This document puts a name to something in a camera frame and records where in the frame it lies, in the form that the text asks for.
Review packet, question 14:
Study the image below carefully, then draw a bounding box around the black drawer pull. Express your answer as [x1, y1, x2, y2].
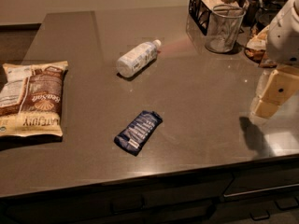
[249, 210, 270, 221]

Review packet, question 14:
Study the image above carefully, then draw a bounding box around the black wire basket organizer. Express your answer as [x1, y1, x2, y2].
[189, 0, 245, 35]

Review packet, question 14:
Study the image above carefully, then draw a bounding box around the silver drawer handle bar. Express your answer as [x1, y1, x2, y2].
[223, 184, 299, 200]

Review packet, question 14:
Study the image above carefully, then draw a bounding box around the glass jar with black lid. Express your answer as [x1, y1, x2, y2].
[244, 26, 269, 63]

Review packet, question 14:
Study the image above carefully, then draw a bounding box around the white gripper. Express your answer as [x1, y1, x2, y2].
[251, 0, 299, 119]

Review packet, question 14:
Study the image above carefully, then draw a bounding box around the dark blue snack bar wrapper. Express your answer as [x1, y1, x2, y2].
[114, 110, 163, 156]

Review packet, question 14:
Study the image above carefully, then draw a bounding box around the blue plastic bottle white cap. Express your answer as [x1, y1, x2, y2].
[116, 40, 162, 77]

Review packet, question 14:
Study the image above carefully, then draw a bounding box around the brown Late July chip bag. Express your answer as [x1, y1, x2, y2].
[0, 61, 68, 137]

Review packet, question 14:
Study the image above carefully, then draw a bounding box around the wire mesh cup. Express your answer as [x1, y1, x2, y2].
[205, 4, 246, 53]

